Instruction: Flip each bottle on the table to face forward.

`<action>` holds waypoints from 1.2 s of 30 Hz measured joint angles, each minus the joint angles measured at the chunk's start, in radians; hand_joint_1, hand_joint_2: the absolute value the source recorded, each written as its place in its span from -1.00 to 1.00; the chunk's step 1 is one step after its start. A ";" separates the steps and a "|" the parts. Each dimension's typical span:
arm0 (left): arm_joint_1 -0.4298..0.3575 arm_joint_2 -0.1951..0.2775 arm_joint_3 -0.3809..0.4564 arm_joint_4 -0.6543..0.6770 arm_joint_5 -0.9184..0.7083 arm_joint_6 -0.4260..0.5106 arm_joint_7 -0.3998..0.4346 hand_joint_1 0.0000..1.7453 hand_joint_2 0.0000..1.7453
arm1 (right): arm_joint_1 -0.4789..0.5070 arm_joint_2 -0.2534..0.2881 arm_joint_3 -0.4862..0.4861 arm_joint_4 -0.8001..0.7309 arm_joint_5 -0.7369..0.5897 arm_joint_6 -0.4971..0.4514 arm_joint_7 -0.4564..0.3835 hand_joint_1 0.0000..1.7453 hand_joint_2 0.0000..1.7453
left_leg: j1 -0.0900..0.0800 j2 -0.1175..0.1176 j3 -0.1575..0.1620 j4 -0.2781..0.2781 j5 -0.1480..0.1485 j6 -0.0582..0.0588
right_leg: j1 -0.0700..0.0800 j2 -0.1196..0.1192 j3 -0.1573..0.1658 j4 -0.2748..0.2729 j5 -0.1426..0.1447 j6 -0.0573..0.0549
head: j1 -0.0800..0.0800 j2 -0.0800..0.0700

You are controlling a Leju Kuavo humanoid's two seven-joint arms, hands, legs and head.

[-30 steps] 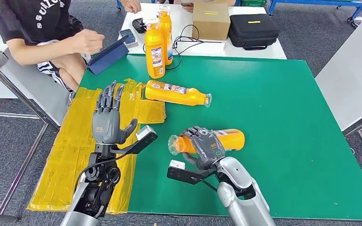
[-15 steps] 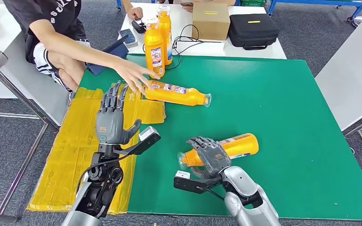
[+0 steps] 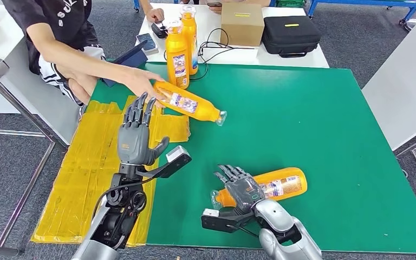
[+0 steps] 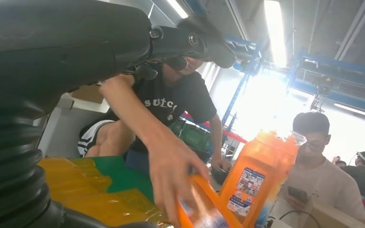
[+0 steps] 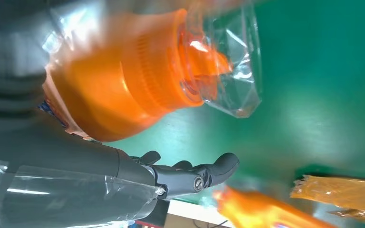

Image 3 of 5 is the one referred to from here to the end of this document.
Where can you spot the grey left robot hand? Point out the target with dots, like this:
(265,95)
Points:
(134,143)

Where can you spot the green plastic crates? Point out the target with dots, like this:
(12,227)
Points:
(290,3)

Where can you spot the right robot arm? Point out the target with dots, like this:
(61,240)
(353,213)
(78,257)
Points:
(287,233)

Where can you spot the orange detergent bottle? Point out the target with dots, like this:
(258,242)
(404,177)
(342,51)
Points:
(176,54)
(283,184)
(190,32)
(193,106)

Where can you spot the blue tablet case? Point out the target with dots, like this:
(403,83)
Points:
(136,57)

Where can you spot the smartphone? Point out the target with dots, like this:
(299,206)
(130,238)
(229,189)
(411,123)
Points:
(147,43)

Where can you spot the black phone holder controller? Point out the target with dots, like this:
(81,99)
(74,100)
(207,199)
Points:
(159,31)

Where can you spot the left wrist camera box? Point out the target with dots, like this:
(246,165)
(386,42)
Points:
(174,161)

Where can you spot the brown cardboard box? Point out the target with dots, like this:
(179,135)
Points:
(242,30)

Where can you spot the green table mat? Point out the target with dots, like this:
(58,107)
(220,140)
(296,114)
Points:
(283,114)

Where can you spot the black zip case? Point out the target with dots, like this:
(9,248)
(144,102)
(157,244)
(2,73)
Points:
(290,37)

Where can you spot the white table metal legs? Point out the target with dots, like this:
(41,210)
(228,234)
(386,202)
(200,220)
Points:
(32,107)
(401,86)

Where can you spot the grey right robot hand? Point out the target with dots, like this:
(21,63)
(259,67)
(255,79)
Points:
(245,192)

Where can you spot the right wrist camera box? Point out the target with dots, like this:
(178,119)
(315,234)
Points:
(218,220)

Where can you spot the person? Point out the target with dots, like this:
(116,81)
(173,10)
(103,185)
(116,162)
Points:
(61,36)
(155,14)

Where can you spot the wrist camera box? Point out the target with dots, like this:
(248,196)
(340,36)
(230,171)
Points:
(218,220)
(174,161)

